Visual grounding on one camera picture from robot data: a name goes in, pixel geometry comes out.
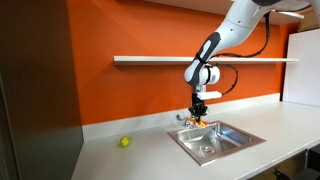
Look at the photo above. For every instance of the chrome sink faucet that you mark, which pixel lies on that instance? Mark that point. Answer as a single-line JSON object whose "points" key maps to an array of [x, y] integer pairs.
{"points": [[180, 118]]}

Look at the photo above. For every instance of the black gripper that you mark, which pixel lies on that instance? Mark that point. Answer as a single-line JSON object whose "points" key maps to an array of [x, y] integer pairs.
{"points": [[197, 107]]}

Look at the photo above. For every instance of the yellow-green tennis ball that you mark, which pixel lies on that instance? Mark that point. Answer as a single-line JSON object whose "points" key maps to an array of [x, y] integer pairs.
{"points": [[125, 141]]}

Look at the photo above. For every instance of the orange Cheetos chip packet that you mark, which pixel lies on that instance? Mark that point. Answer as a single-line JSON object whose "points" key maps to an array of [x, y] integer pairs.
{"points": [[192, 123]]}

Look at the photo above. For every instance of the dark grey cabinet panel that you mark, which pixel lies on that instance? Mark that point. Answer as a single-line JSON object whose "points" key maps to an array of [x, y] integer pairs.
{"points": [[41, 134]]}

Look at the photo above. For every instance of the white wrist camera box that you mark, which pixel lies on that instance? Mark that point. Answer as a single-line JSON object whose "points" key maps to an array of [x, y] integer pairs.
{"points": [[209, 95]]}

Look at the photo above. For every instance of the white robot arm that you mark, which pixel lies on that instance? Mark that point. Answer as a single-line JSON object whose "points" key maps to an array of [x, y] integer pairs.
{"points": [[241, 19]]}

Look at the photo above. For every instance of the black chair under counter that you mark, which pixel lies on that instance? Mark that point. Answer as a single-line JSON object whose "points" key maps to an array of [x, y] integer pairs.
{"points": [[308, 169]]}

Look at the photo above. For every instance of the stainless steel sink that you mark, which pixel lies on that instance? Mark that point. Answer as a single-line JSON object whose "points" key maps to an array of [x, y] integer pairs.
{"points": [[215, 141]]}

